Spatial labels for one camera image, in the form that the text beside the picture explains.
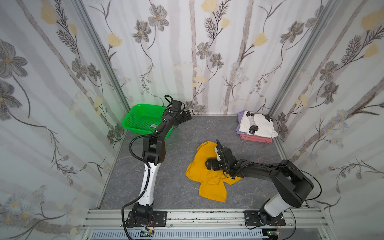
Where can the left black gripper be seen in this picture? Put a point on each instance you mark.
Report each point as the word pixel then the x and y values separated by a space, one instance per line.
pixel 183 115

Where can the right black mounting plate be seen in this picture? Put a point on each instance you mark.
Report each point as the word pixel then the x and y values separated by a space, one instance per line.
pixel 263 219

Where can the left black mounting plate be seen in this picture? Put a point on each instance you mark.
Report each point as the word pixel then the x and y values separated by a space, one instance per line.
pixel 158 219

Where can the corner aluminium post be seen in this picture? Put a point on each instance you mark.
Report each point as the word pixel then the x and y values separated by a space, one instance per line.
pixel 101 51
pixel 315 35

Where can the green plastic basket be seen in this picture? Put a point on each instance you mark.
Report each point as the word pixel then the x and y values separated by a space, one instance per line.
pixel 140 118

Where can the white black folded t shirt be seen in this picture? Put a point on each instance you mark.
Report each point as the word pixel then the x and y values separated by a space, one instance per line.
pixel 254 124

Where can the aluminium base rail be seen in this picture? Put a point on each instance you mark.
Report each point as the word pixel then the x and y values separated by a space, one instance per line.
pixel 301 224

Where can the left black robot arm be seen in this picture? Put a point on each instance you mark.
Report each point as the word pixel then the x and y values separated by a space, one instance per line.
pixel 151 150

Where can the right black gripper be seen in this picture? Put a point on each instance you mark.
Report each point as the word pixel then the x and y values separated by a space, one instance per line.
pixel 223 154

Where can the pink folded t shirt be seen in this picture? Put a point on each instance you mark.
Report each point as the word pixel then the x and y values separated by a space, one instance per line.
pixel 256 139

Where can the right corner aluminium post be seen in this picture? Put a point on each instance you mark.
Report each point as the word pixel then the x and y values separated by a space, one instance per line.
pixel 315 35

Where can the white slotted cable duct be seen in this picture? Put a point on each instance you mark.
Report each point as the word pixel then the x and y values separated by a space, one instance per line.
pixel 199 234

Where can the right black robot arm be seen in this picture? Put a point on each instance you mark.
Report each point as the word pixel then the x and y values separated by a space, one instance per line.
pixel 292 184

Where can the purple folded t shirt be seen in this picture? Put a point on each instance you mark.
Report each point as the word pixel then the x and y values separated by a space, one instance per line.
pixel 240 116

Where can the yellow t shirt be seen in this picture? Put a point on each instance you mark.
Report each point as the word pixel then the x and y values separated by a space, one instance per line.
pixel 213 183

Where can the black mounting plate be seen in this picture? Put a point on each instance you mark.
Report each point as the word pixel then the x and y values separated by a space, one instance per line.
pixel 263 219
pixel 158 219

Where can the left corner aluminium post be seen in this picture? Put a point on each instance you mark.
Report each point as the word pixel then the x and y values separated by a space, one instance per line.
pixel 101 51

